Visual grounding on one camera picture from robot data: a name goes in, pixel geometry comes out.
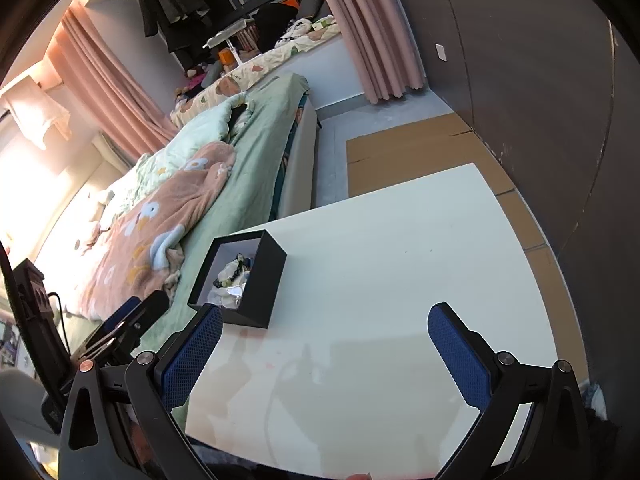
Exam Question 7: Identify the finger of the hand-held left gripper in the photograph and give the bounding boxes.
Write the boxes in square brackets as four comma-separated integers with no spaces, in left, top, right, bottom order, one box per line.
[92,290,171,363]
[82,296,143,356]

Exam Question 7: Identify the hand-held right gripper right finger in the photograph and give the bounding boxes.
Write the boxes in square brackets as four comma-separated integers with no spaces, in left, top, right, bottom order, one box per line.
[427,302,608,480]

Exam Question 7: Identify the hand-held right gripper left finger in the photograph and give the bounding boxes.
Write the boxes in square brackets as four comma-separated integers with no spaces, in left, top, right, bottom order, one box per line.
[60,302,226,480]

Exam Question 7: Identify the black jewelry box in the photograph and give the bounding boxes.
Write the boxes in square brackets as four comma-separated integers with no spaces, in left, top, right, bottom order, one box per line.
[187,230,288,330]

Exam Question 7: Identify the crumpled items inside box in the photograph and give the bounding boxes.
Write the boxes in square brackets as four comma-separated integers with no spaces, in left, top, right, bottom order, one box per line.
[216,254,257,290]

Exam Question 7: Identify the orange duck print blanket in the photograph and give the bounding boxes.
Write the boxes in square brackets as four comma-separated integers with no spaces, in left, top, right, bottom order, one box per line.
[80,141,237,317]

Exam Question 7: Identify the bed with green sheet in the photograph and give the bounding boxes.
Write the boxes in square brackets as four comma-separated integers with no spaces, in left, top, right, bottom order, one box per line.
[75,72,322,331]

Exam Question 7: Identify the light green quilt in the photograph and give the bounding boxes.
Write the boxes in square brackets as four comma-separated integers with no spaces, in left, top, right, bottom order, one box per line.
[107,92,251,221]

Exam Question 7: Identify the white hanging cloth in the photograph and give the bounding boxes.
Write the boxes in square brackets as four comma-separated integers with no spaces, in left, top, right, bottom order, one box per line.
[6,77,71,151]

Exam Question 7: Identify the cardboard floor sheet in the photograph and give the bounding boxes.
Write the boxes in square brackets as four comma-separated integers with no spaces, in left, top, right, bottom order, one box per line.
[346,112,587,392]

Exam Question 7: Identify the pink curtain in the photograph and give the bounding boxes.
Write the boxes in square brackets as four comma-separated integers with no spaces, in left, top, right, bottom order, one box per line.
[47,2,179,162]
[304,0,427,105]

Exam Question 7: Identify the bear print window seat cushion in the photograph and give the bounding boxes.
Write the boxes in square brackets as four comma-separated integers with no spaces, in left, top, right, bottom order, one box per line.
[170,14,347,127]

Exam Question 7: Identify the small white folding table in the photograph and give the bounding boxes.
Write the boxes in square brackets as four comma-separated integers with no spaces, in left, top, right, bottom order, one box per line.
[202,17,254,69]

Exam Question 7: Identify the black hanging coat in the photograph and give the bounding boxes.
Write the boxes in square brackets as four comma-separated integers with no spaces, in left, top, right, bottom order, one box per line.
[137,0,188,53]

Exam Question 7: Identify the black bag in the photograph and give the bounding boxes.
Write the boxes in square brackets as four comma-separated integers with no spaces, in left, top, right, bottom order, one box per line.
[255,4,300,52]

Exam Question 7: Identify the black and white plush toy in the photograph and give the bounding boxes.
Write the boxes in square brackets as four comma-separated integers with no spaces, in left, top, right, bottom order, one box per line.
[277,17,316,44]

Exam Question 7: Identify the grey pillow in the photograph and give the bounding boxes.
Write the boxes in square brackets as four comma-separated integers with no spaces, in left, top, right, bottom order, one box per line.
[299,0,334,19]

